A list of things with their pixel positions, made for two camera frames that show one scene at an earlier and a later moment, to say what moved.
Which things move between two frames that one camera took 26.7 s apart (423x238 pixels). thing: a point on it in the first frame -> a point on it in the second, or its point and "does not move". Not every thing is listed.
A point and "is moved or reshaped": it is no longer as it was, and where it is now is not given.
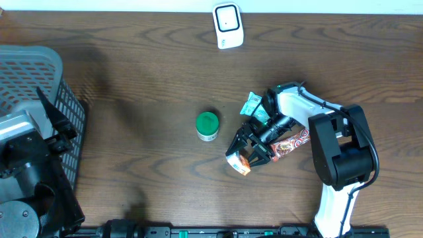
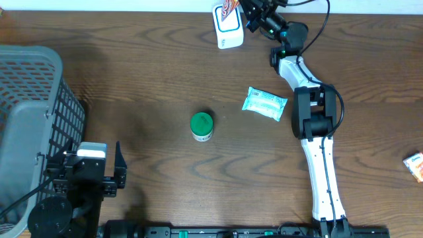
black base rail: (131, 229) does not move
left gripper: (51, 147) -> (107, 187)
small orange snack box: (239, 163) -> (414, 164)
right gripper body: (268, 131) -> (272, 23)
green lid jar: (207, 125) is moved or reshaped
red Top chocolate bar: (281, 148) -> (228, 6)
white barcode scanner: (228, 22) does not move
